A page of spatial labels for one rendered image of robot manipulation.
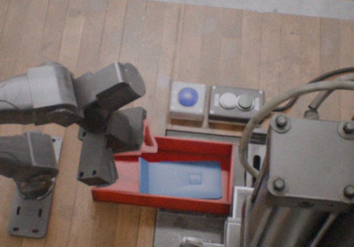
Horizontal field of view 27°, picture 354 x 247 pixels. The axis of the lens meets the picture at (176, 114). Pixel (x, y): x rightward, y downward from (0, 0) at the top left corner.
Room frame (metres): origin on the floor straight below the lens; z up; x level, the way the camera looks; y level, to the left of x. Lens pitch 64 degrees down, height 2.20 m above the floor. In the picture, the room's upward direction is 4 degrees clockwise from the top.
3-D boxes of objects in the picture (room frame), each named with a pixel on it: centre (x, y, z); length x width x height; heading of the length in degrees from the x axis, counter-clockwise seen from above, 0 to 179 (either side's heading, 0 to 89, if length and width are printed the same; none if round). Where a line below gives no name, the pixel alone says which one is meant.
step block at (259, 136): (0.55, -0.15, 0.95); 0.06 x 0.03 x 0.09; 178
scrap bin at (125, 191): (0.51, 0.02, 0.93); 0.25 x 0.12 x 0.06; 88
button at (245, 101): (0.66, -0.13, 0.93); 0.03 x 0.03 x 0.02
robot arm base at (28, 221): (0.48, 0.25, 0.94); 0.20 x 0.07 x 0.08; 178
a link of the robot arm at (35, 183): (0.48, 0.24, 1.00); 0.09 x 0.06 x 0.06; 18
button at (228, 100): (0.67, -0.10, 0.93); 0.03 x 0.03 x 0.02
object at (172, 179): (0.51, -0.01, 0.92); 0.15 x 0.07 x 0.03; 95
